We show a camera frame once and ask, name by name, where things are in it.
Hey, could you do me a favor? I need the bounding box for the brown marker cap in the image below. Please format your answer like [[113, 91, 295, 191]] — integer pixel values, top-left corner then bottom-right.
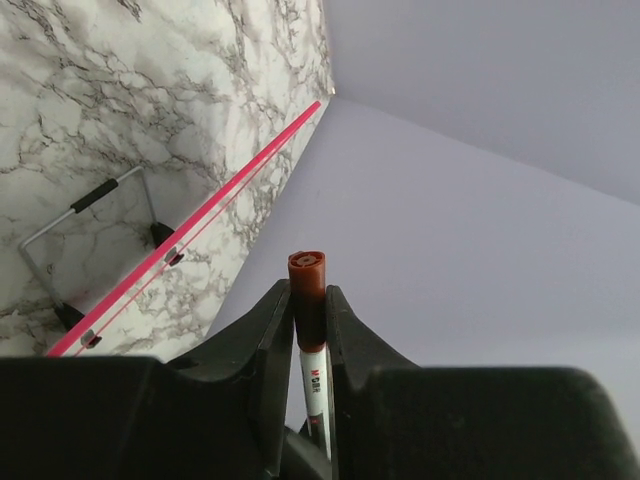
[[287, 251, 326, 353]]

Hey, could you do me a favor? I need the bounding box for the pink framed whiteboard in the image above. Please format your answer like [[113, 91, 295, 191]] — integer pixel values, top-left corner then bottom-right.
[[46, 101, 322, 357]]

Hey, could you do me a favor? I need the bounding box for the white marker pen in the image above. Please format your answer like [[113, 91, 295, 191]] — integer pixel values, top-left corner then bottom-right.
[[299, 344, 332, 459]]

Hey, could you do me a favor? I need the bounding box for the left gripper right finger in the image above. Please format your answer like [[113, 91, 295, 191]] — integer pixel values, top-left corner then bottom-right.
[[326, 286, 639, 479]]

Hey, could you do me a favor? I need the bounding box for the wire whiteboard stand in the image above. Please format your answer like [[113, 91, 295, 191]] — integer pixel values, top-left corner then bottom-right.
[[18, 166, 174, 332]]

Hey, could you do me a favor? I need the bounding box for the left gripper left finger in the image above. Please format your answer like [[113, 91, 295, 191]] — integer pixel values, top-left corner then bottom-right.
[[1, 280, 291, 479]]

